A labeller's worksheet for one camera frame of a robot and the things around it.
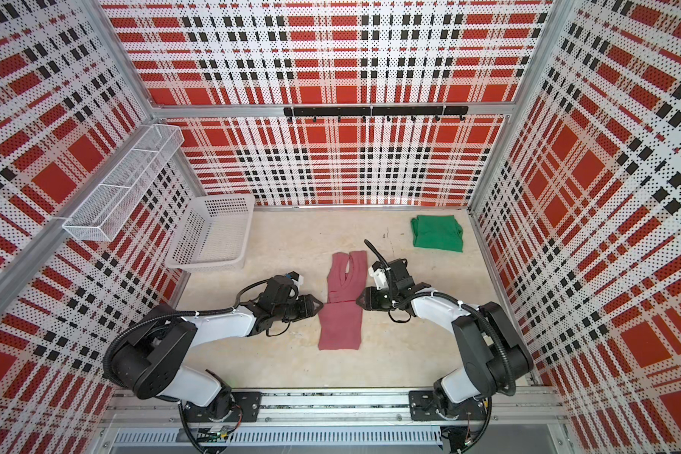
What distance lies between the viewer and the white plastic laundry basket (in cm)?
100

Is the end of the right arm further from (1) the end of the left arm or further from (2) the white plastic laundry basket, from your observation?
(2) the white plastic laundry basket

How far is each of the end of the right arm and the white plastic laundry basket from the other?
0.47 m

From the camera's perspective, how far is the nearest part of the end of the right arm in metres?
0.67
